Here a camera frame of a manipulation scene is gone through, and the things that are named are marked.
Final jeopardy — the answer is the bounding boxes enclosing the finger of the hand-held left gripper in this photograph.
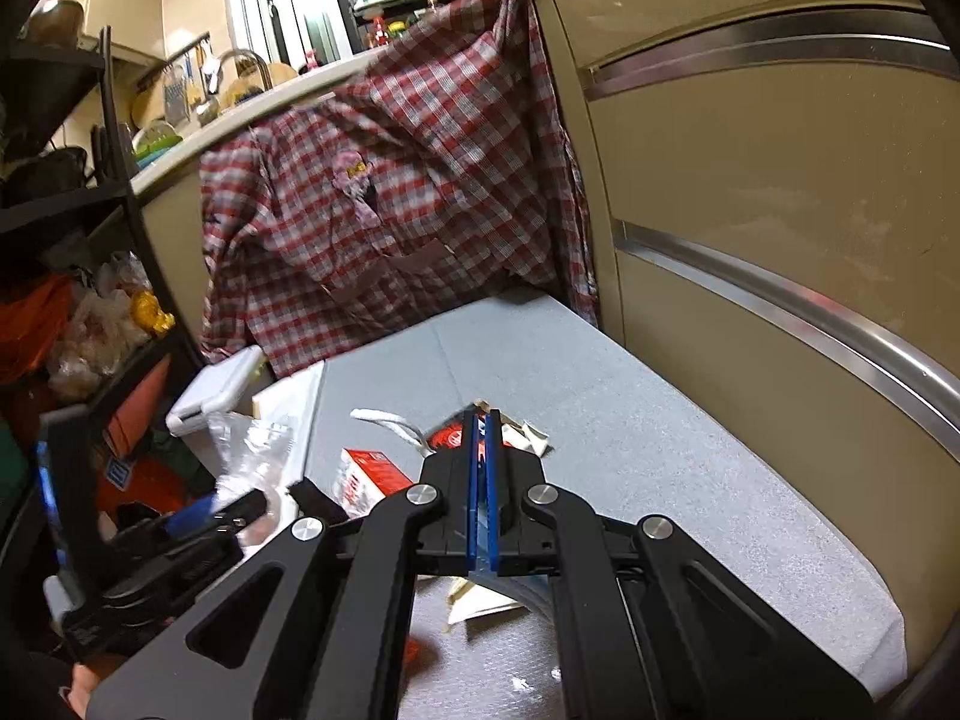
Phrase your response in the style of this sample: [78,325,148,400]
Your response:
[161,491,271,541]
[289,476,350,526]

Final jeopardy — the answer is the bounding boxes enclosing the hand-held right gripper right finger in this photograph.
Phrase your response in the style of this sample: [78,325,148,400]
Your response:
[484,409,875,720]

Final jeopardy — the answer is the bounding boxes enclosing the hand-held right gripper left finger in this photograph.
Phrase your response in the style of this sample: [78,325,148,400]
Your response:
[90,409,482,720]

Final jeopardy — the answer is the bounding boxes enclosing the red carton box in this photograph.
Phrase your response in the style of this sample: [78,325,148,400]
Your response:
[339,448,418,520]

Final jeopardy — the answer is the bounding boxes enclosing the clear plastic wrapper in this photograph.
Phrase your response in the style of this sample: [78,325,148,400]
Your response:
[204,411,295,500]

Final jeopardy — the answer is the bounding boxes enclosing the crumpled beige paper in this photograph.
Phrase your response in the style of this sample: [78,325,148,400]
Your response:
[499,418,554,460]

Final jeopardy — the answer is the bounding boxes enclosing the white paper scrap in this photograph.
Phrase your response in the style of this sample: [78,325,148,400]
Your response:
[445,576,527,629]

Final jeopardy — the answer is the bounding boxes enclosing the orange printed sack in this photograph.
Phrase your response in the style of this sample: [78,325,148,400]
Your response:
[101,356,190,527]

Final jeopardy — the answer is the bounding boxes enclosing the white lidded bin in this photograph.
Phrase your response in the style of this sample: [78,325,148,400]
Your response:
[166,345,268,437]

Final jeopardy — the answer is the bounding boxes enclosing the green plastic tub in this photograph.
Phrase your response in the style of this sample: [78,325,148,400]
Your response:
[0,427,28,520]

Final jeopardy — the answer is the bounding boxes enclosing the white plastic bags bundle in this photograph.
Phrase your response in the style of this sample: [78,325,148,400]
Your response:
[46,251,155,400]

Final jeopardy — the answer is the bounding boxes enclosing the yellow plastic bag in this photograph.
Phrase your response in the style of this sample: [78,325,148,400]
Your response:
[131,292,176,335]

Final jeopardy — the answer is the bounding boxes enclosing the orange plastic bag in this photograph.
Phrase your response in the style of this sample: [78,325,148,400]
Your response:
[0,274,77,385]

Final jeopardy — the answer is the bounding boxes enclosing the red plaid shirt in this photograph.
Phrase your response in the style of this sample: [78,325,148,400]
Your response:
[199,0,601,380]

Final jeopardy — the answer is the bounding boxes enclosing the black shelf rack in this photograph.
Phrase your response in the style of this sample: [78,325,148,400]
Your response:
[0,26,205,616]

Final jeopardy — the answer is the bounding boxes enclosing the beige drawer cabinet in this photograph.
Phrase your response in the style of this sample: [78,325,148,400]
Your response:
[525,0,960,720]

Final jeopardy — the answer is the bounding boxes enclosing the wooden cutting board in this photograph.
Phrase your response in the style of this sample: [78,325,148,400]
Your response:
[221,60,299,103]

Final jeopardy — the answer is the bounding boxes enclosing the hanging kitchen utensils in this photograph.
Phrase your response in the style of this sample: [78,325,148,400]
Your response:
[160,36,212,107]

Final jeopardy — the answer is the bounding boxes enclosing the metal kitchen faucet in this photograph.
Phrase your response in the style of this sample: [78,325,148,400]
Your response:
[212,48,273,92]

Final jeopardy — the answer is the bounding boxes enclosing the black spice rack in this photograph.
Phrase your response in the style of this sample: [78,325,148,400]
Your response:
[351,0,471,47]

